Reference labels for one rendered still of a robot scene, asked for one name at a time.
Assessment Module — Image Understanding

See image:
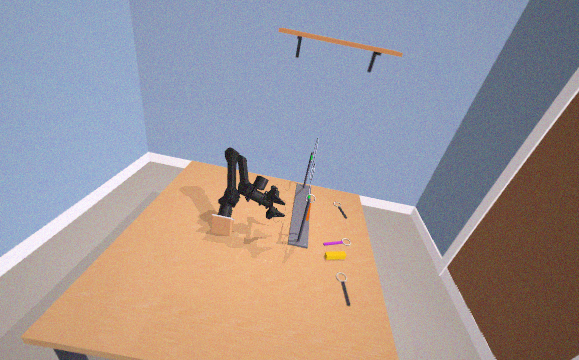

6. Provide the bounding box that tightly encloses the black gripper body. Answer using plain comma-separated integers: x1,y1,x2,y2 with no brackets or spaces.
258,192,276,220

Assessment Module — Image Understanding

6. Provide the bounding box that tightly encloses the yellow rectangular block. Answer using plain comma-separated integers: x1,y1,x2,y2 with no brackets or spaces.
324,251,346,259

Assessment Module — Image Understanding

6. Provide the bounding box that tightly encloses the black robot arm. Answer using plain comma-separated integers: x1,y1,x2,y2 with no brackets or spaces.
217,147,280,217

